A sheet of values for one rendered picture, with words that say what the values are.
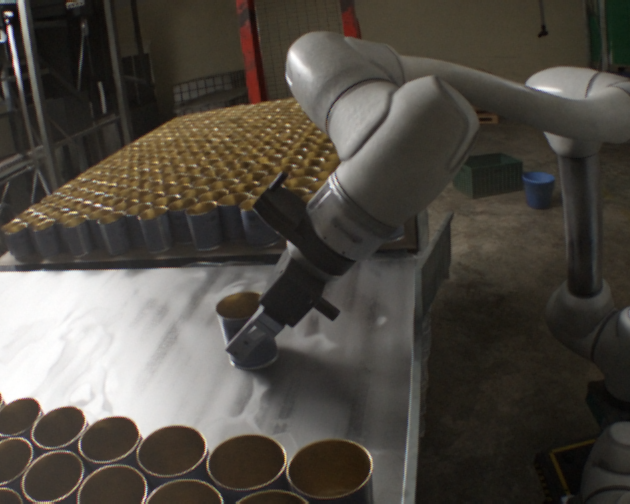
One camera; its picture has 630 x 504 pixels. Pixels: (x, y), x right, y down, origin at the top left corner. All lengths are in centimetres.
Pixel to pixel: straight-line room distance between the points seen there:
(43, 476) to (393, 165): 47
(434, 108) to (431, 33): 939
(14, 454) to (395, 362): 47
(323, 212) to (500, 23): 963
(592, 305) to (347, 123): 87
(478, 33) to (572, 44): 208
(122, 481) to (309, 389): 27
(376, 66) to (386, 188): 16
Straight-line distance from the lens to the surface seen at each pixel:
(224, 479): 46
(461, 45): 991
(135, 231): 111
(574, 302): 123
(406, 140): 47
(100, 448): 52
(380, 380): 60
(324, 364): 63
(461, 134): 48
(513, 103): 69
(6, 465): 57
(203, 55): 1067
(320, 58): 58
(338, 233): 51
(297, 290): 52
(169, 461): 50
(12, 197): 483
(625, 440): 78
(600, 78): 94
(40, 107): 398
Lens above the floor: 146
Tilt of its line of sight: 24 degrees down
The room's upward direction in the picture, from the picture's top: 8 degrees counter-clockwise
